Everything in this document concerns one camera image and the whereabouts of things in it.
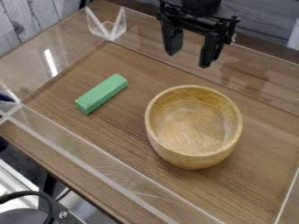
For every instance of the green rectangular block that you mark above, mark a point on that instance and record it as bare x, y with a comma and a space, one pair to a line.
102, 93

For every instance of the black table leg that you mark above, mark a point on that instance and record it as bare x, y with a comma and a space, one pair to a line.
50, 184

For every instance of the clear acrylic tray enclosure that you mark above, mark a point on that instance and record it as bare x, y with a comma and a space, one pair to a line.
99, 152

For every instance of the brown wooden bowl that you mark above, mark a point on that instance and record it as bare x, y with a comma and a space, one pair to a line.
194, 126

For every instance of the black metal bracket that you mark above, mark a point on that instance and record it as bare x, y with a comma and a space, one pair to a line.
62, 214

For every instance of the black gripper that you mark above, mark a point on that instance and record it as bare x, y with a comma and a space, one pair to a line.
197, 16

